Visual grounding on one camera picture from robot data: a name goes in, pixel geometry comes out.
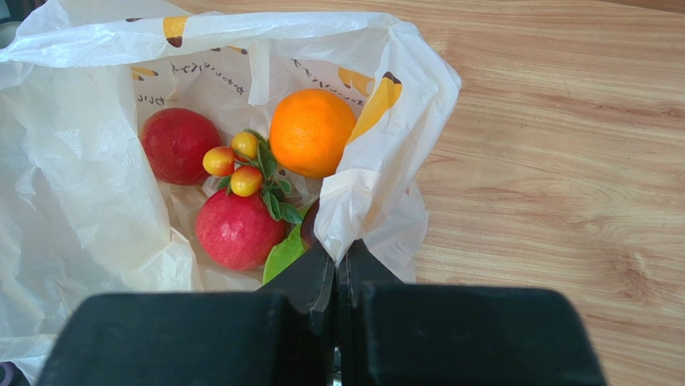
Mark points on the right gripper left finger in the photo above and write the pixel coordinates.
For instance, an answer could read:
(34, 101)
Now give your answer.
(231, 338)

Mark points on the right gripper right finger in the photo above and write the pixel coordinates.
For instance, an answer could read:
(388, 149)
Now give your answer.
(394, 333)

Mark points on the dark purple fruit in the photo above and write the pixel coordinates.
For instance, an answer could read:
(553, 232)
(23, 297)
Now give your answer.
(307, 233)

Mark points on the cherry tomato sprig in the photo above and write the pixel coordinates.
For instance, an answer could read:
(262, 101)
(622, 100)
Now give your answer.
(247, 167)

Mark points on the orange fruit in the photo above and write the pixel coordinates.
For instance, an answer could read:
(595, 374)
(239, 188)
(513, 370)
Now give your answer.
(309, 131)

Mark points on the red yellow apple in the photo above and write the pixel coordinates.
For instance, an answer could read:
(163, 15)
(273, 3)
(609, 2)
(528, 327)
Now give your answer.
(175, 141)

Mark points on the banana print plastic bag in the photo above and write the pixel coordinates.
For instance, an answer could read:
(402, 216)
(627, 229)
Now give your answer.
(81, 211)

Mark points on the green starfruit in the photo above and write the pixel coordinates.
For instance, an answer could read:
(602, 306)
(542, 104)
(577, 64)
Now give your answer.
(283, 255)

